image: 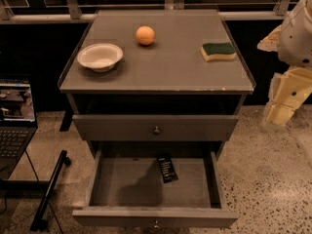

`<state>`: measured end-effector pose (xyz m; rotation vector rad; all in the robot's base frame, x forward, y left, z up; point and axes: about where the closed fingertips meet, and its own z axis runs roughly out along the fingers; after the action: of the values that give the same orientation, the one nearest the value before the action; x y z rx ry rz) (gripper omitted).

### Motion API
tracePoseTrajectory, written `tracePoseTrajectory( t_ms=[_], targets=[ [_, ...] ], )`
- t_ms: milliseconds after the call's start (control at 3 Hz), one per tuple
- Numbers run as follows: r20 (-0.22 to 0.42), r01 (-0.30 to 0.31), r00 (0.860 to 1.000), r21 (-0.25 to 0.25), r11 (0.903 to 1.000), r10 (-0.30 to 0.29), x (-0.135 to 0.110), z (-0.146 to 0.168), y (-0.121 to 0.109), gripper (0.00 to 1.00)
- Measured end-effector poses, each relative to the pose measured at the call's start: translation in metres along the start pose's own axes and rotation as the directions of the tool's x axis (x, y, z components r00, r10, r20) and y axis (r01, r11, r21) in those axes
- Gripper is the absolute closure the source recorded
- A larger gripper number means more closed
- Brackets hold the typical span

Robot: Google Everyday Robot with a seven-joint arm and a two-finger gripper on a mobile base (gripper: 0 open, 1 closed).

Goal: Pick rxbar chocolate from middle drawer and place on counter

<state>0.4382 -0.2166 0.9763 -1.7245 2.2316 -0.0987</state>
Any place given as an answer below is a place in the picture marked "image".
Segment black rxbar chocolate wrapper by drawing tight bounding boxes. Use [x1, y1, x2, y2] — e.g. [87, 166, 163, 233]
[157, 155, 178, 183]

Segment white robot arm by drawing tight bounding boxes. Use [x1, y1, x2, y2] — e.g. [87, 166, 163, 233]
[257, 0, 312, 126]

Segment grey drawer cabinet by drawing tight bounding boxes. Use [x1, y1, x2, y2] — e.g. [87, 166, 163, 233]
[59, 10, 254, 157]

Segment open grey middle drawer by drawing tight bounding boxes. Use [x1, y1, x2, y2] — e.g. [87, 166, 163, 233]
[72, 154, 238, 228]

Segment closed grey top drawer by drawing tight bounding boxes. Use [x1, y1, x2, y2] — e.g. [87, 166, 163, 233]
[73, 115, 238, 141]

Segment yellow green sponge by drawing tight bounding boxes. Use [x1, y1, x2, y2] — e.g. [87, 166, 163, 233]
[201, 42, 236, 61]

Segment orange ball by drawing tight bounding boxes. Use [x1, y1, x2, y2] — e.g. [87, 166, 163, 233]
[136, 26, 155, 46]

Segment white paper bowl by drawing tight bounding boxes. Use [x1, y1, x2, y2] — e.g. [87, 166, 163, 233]
[77, 43, 123, 72]

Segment metal window railing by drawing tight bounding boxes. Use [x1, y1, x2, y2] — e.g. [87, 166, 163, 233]
[0, 0, 312, 25]

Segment open black laptop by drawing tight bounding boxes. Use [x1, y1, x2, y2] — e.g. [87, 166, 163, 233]
[0, 77, 37, 179]

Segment black stand leg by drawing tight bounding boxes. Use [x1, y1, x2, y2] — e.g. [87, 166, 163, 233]
[30, 150, 71, 231]

